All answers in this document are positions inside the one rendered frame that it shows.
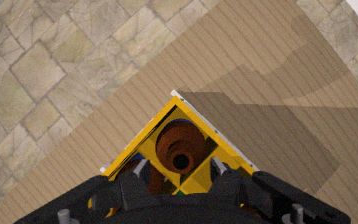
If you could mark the yellow bottle crate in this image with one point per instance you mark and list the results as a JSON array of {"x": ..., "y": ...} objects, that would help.
[{"x": 198, "y": 180}]

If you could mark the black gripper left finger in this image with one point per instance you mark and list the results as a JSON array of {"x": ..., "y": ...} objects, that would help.
[{"x": 72, "y": 206}]

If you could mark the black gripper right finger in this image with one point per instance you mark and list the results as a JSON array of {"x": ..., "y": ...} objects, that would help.
[{"x": 290, "y": 204}]

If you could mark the brown bottle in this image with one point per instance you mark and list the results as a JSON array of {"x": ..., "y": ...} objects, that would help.
[
  {"x": 248, "y": 208},
  {"x": 178, "y": 145},
  {"x": 179, "y": 193},
  {"x": 157, "y": 178}
]

